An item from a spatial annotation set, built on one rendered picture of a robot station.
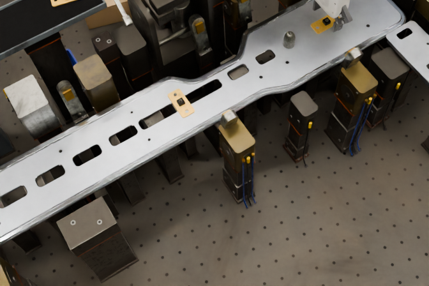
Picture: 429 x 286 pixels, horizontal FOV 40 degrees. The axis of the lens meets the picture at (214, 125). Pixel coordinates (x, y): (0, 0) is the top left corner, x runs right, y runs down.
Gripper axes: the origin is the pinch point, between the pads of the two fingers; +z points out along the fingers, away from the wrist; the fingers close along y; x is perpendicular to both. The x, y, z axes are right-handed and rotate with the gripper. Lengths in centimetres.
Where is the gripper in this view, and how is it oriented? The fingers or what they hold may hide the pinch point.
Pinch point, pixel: (327, 16)
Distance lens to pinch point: 167.0
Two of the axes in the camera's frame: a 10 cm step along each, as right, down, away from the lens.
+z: 0.5, 4.7, 8.8
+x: 8.5, -4.8, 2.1
